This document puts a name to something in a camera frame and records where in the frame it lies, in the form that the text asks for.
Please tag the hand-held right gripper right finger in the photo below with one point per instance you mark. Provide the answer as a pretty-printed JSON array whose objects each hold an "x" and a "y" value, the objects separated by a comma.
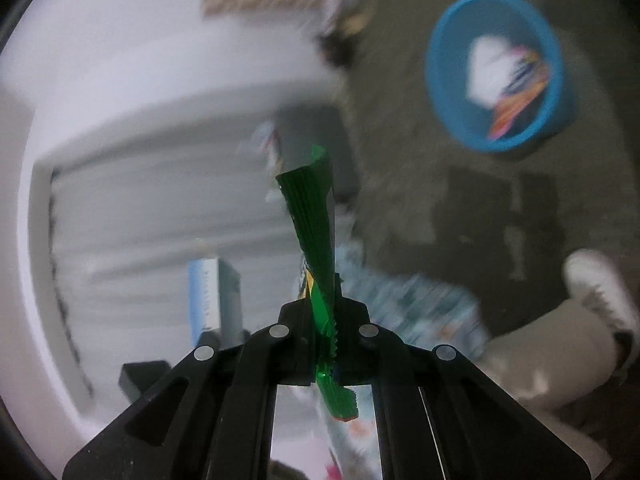
[{"x": 355, "y": 345}]

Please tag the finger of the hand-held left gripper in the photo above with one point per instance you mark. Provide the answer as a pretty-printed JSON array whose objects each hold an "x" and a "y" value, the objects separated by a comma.
[{"x": 227, "y": 336}]

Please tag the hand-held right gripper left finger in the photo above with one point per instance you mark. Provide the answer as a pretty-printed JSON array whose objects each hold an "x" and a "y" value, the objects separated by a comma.
[{"x": 295, "y": 342}]

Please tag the light blue carton box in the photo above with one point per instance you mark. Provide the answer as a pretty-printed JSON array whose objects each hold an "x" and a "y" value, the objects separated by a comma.
[{"x": 205, "y": 295}]

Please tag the green snack packet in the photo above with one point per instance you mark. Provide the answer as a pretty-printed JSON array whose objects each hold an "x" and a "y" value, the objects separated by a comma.
[{"x": 312, "y": 210}]

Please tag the blue mesh wastebasket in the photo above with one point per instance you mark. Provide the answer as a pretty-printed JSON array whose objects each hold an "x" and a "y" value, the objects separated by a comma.
[{"x": 450, "y": 85}]

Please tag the white bag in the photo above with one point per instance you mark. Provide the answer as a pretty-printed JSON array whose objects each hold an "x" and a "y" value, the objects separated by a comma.
[{"x": 487, "y": 70}]

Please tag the yellow orange snack packet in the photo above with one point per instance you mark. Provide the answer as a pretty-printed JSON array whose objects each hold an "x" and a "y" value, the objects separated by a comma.
[{"x": 525, "y": 90}]

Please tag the floral light blue blanket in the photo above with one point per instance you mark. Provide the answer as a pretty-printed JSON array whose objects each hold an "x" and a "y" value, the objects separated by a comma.
[{"x": 425, "y": 305}]

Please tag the grey curtain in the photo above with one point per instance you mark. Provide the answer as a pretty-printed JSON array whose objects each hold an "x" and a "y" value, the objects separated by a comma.
[{"x": 150, "y": 220}]

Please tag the person's beige trouser leg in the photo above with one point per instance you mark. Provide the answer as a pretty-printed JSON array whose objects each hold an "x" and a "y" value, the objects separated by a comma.
[{"x": 540, "y": 350}]

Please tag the grey cabinet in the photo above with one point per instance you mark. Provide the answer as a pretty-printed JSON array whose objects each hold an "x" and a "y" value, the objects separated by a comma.
[{"x": 342, "y": 160}]

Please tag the clear plastic bag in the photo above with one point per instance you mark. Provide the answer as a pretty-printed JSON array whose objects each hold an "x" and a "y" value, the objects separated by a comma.
[{"x": 265, "y": 140}]

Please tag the person's white shoe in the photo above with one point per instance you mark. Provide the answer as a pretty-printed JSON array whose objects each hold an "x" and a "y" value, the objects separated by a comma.
[{"x": 595, "y": 280}]

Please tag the black bag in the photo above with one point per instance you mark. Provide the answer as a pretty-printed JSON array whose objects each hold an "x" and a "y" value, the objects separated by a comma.
[{"x": 332, "y": 50}]

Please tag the brick patterned paper roll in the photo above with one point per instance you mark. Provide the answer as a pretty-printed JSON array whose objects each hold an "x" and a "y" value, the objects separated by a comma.
[{"x": 260, "y": 0}]

